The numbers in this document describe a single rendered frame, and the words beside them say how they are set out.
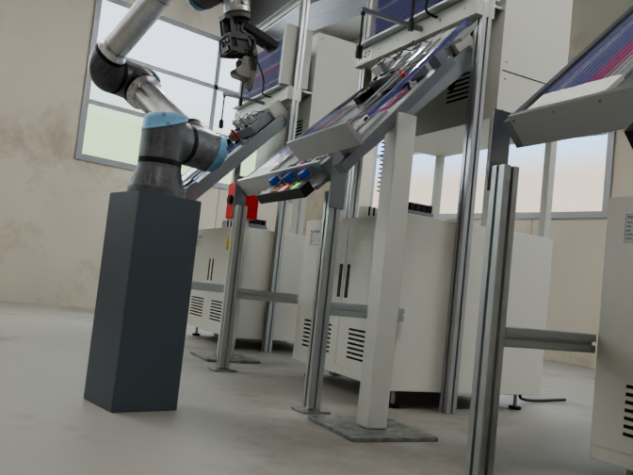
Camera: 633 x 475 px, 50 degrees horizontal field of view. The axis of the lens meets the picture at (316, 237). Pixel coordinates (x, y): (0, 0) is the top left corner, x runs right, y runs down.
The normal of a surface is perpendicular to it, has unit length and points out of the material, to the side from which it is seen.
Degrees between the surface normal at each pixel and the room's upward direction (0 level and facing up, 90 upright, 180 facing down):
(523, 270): 90
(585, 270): 90
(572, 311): 90
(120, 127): 90
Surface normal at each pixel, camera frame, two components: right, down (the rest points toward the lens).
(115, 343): -0.76, -0.13
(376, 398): 0.44, -0.02
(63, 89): 0.65, 0.01
